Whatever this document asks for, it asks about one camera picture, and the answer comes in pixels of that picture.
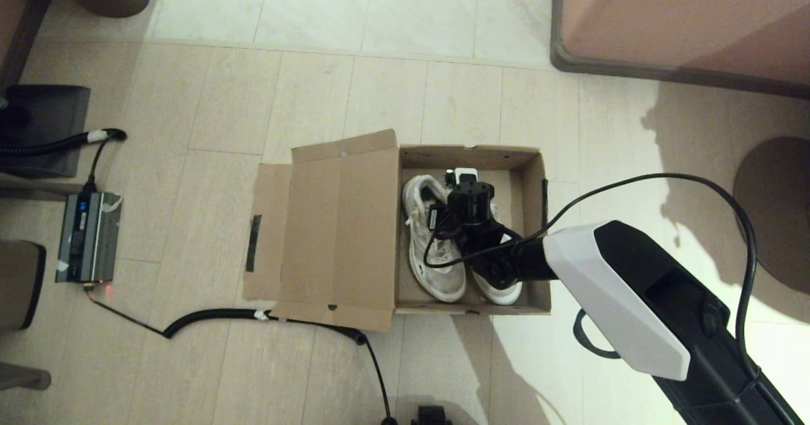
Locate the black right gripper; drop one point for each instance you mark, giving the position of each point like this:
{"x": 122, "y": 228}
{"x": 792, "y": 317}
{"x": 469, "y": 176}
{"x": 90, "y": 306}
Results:
{"x": 435, "y": 217}

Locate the white lace-up sneaker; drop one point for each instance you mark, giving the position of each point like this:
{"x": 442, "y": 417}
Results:
{"x": 443, "y": 279}

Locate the brown cardboard shoe box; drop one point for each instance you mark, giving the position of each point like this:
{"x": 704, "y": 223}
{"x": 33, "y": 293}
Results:
{"x": 342, "y": 235}

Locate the white sneaker with yellow tag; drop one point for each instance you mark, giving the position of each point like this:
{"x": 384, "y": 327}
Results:
{"x": 503, "y": 293}

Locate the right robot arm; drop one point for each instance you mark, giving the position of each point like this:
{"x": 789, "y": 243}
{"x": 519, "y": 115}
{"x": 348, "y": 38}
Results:
{"x": 633, "y": 298}

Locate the grey power supply box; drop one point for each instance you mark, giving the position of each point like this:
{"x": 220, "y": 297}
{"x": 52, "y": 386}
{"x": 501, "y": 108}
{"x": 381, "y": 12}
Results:
{"x": 87, "y": 238}

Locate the pink sofa with grey base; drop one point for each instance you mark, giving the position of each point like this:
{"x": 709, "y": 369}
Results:
{"x": 683, "y": 14}

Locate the dark brown round base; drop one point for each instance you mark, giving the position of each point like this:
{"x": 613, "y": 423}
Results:
{"x": 785, "y": 178}

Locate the dark grey square stand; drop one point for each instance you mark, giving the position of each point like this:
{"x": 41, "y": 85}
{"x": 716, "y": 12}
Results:
{"x": 50, "y": 109}

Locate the dark brown padded seat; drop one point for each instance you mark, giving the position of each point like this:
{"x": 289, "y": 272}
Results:
{"x": 19, "y": 286}

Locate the grey furniture foot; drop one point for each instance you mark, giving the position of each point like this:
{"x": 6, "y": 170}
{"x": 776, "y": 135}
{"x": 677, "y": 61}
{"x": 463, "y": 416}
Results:
{"x": 22, "y": 377}

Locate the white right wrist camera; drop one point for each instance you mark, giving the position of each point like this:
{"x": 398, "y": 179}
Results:
{"x": 465, "y": 174}

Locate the small black robot mount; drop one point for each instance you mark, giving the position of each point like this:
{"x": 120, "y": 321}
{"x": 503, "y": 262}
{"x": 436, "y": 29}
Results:
{"x": 431, "y": 416}

